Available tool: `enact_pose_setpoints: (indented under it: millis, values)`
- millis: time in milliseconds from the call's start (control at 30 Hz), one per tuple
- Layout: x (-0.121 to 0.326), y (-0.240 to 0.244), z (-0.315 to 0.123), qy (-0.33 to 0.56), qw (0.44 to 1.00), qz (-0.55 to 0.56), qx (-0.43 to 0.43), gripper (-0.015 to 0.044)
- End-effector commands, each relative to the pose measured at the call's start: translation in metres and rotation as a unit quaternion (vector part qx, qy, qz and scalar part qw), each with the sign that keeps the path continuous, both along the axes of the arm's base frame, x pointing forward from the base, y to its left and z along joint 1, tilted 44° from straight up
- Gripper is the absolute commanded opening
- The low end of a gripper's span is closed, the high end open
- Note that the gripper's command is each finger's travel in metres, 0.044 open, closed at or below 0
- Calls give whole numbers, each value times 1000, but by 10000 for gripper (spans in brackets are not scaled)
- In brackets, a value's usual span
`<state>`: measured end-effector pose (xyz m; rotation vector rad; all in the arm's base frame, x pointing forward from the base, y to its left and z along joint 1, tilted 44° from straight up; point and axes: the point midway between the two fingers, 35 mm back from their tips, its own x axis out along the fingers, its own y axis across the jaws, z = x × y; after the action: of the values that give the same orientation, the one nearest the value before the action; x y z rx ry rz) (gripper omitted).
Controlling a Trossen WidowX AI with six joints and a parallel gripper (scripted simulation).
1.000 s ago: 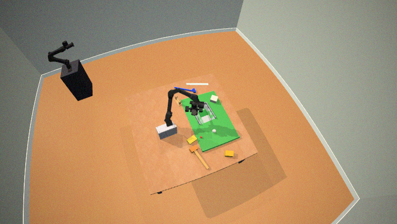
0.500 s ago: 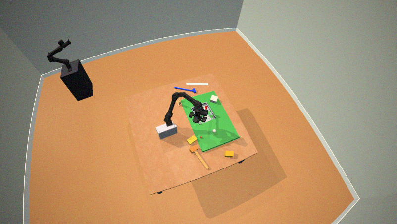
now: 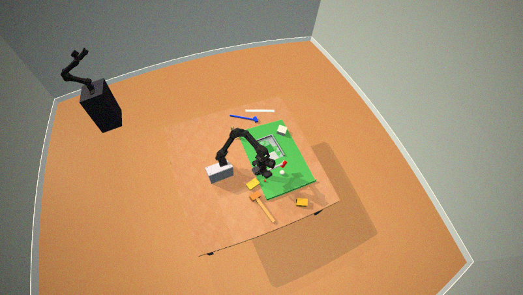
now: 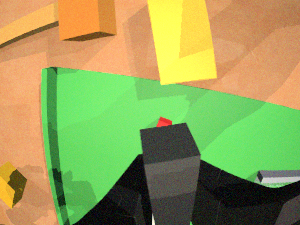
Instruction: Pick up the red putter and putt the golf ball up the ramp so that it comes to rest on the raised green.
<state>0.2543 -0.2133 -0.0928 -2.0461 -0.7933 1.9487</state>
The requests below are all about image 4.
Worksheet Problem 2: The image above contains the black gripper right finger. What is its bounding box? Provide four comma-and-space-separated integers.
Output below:
191, 158, 300, 225

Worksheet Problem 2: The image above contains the green flat mat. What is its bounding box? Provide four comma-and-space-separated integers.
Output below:
57, 67, 300, 225

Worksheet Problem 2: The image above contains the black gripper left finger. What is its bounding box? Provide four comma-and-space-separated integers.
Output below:
73, 154, 151, 225

